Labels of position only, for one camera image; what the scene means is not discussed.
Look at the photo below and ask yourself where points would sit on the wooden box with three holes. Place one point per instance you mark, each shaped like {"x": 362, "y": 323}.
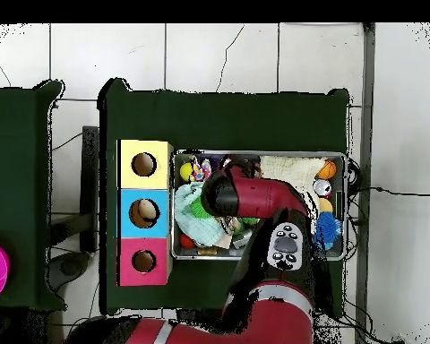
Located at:
{"x": 143, "y": 179}

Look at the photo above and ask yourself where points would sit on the clear mesh bin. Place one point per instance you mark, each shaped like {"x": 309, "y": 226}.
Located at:
{"x": 200, "y": 256}

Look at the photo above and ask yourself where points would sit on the dark green side table cloth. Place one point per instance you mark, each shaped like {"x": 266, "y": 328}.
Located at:
{"x": 14, "y": 179}

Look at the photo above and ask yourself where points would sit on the crushed metal can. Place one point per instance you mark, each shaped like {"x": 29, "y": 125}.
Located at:
{"x": 233, "y": 225}

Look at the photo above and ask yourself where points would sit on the yellow ball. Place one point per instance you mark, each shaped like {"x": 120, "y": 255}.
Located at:
{"x": 185, "y": 172}

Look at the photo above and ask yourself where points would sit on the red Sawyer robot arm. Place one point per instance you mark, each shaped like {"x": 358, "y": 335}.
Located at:
{"x": 265, "y": 197}

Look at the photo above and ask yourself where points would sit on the small orange basketball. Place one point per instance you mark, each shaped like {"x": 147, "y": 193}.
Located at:
{"x": 326, "y": 170}

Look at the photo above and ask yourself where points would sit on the colourful patterned knotted cloth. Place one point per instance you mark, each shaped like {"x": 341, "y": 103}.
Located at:
{"x": 200, "y": 173}

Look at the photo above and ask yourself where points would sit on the cream waffle cloth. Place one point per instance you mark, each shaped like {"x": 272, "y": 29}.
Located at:
{"x": 290, "y": 168}

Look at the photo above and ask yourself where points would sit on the green spiky rubber ball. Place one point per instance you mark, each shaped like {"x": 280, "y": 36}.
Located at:
{"x": 200, "y": 211}
{"x": 251, "y": 221}

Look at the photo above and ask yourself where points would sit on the black upright panel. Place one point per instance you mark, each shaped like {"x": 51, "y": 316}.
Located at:
{"x": 89, "y": 179}

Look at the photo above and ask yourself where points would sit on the mint green knit cloth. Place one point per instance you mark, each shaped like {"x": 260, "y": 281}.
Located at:
{"x": 197, "y": 231}

